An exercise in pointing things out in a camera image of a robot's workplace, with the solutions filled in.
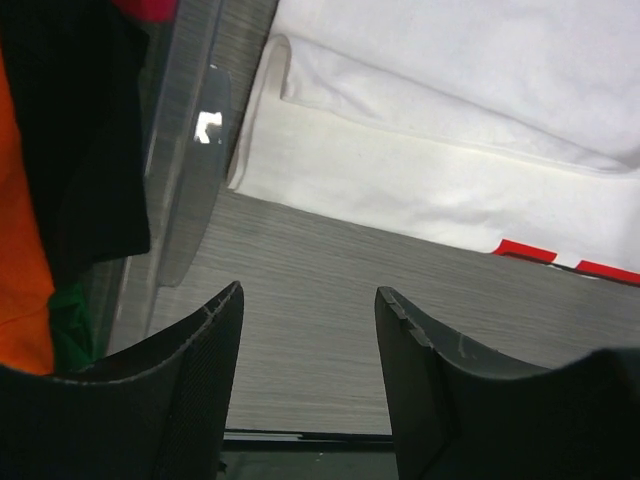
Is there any orange t-shirt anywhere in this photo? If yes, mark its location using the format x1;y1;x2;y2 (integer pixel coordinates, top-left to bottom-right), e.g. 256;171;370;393
1;71;54;375

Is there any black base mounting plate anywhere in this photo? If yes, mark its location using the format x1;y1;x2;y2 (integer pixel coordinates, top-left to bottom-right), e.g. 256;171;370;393
217;430;398;480

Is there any magenta t-shirt in bin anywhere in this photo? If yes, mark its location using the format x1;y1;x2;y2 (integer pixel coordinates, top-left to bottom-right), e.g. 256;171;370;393
113;0;178;23

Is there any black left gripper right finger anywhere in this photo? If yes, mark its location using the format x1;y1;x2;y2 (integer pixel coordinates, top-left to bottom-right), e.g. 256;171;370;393
375;287;639;479

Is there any green t-shirt in bin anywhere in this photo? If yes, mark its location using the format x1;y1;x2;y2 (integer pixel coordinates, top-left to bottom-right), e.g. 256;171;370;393
48;283;95;372

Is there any white t-shirt with red print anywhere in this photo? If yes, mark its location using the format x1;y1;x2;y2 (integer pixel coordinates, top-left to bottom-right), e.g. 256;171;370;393
228;1;639;285

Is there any clear plastic bin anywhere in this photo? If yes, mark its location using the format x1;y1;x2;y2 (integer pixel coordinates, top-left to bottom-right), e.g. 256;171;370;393
86;1;277;357

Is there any black t-shirt in bin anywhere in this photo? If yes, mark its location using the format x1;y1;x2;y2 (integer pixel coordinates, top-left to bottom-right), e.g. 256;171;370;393
1;1;150;286

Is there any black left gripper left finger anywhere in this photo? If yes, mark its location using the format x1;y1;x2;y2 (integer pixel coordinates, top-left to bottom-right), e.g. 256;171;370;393
1;282;244;480

